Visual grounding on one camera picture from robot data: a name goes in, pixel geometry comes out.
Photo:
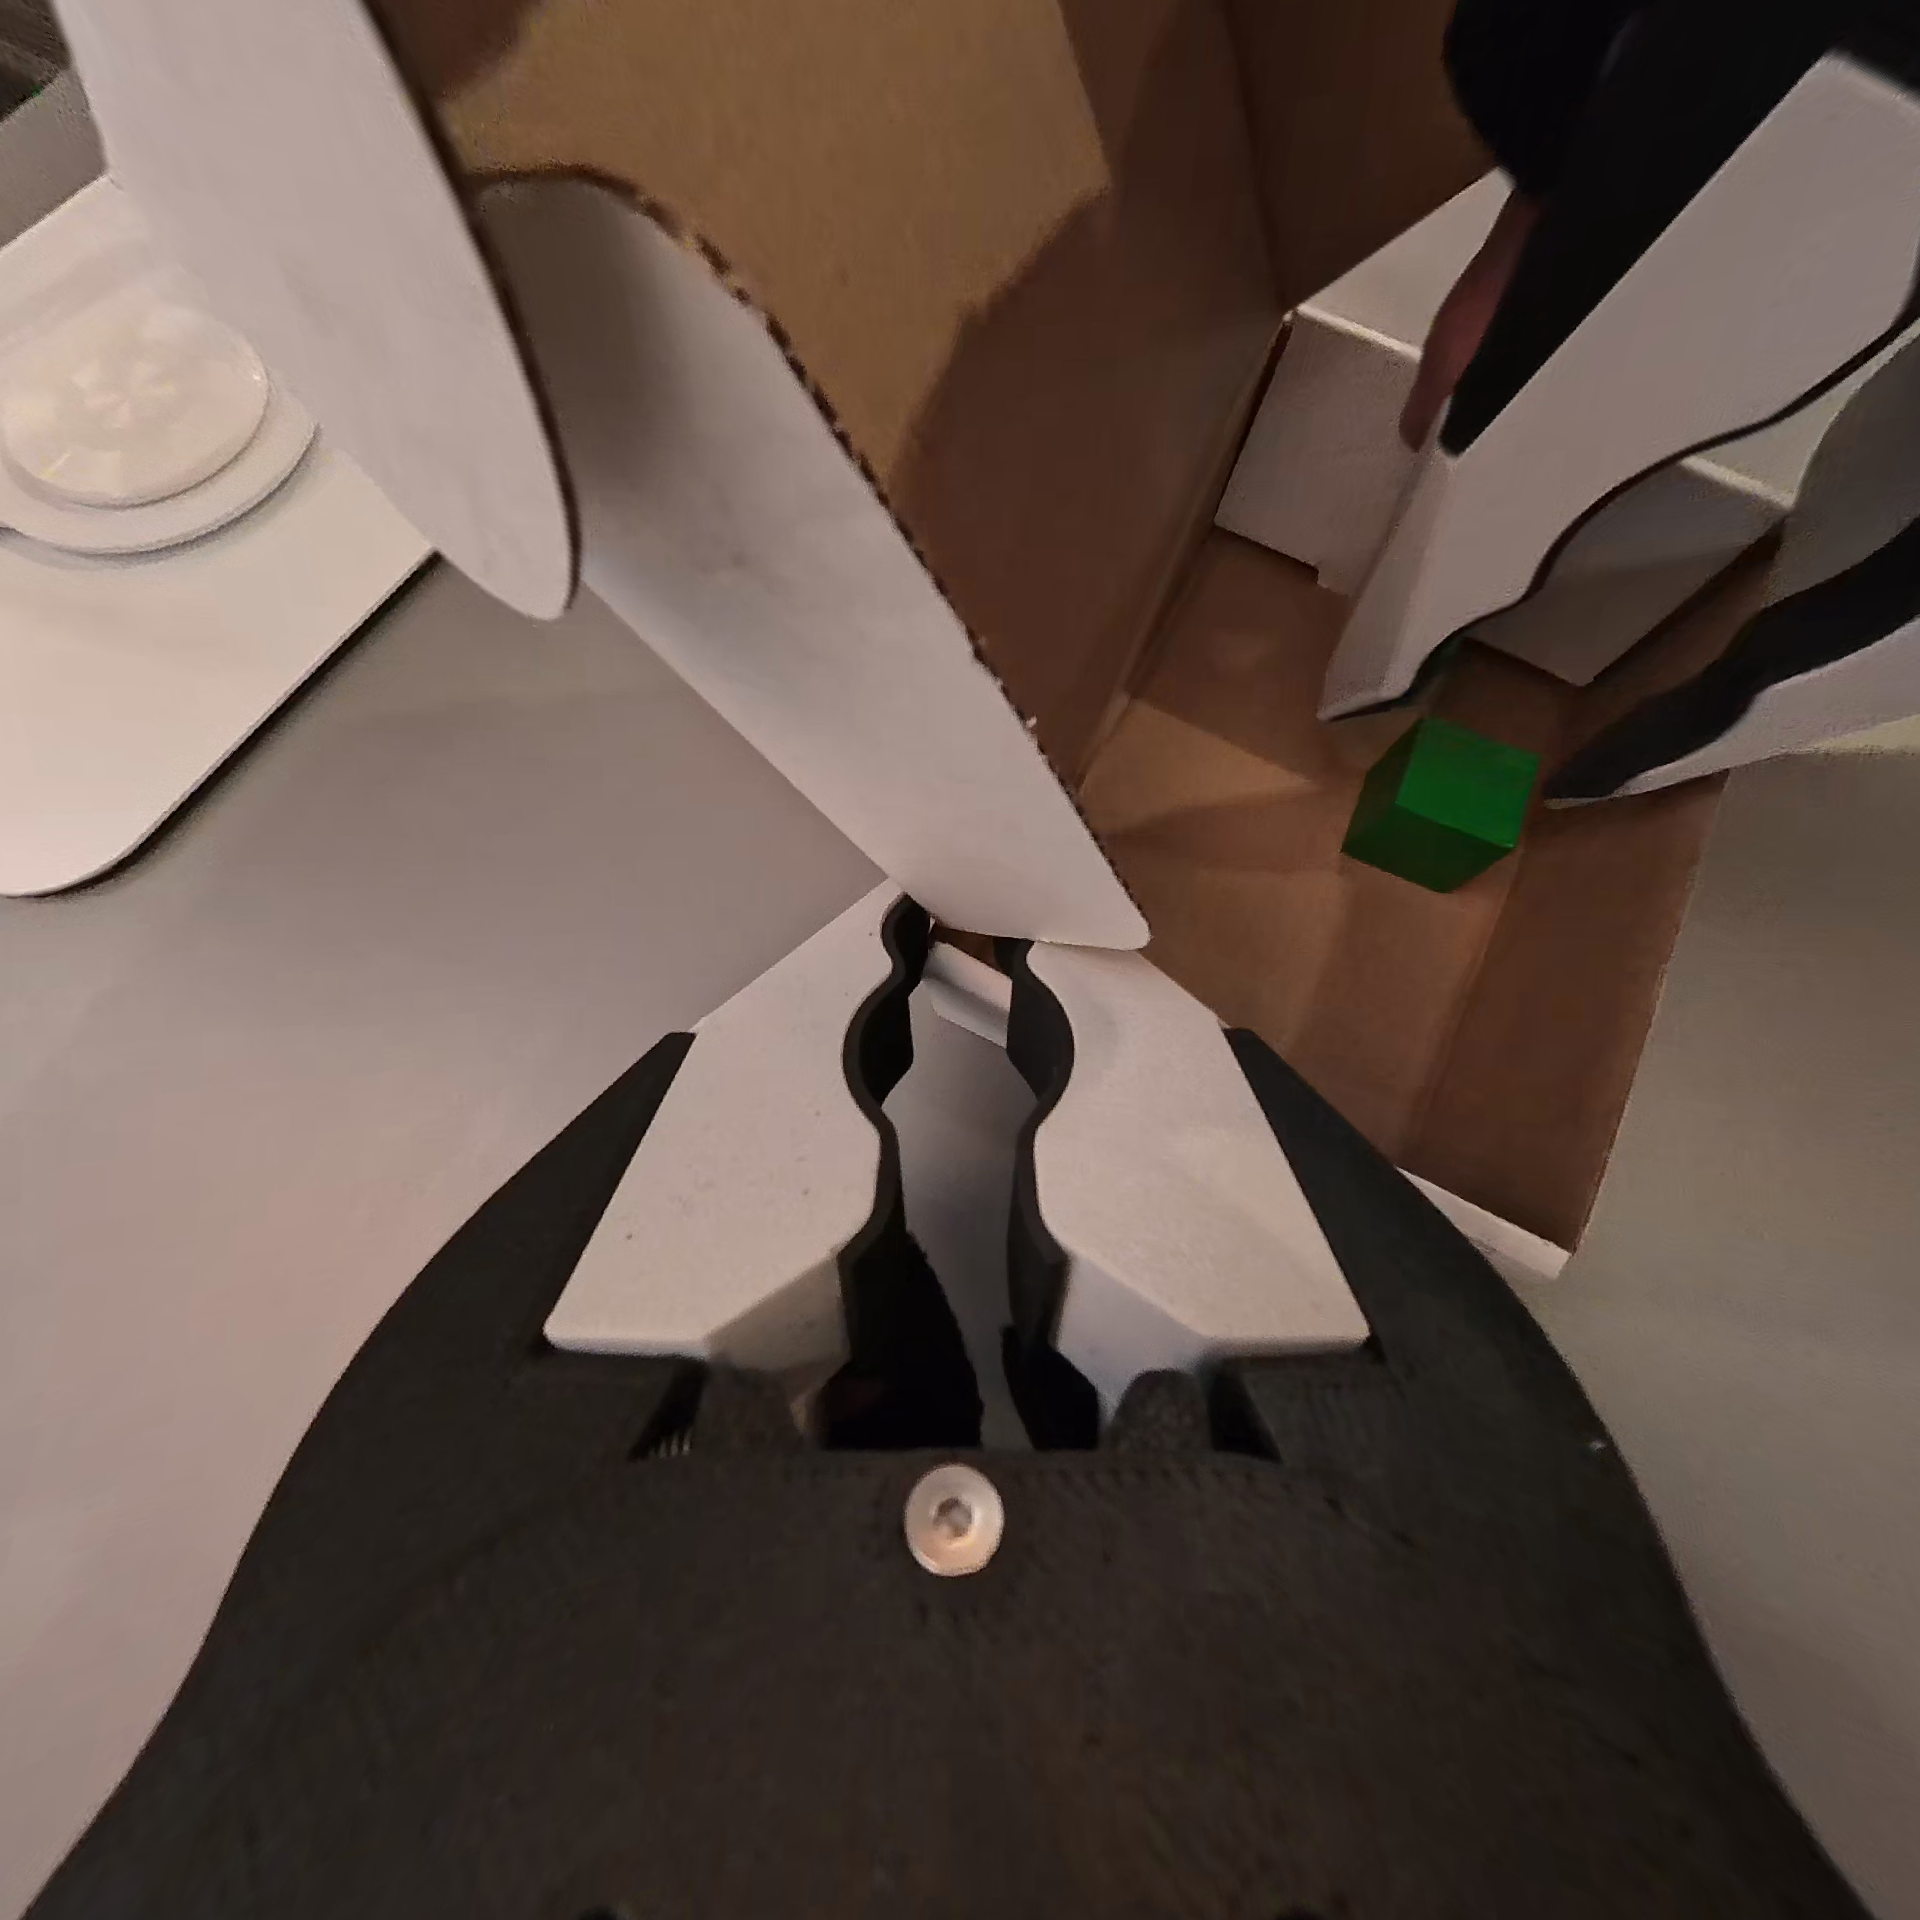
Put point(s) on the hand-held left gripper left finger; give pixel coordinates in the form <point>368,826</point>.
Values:
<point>734,1184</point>

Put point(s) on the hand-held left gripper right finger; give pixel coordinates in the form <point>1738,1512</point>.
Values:
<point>1201,1184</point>

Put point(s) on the white desk lamp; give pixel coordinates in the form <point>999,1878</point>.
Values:
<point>150,630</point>

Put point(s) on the white cardboard box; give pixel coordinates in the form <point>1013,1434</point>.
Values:
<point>720,571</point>

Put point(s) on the person's right hand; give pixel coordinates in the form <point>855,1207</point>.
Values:
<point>1470,340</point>

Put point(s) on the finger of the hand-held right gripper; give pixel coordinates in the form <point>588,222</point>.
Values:
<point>1829,706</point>
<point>1694,331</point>

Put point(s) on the green cube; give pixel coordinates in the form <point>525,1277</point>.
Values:
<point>1440,811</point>

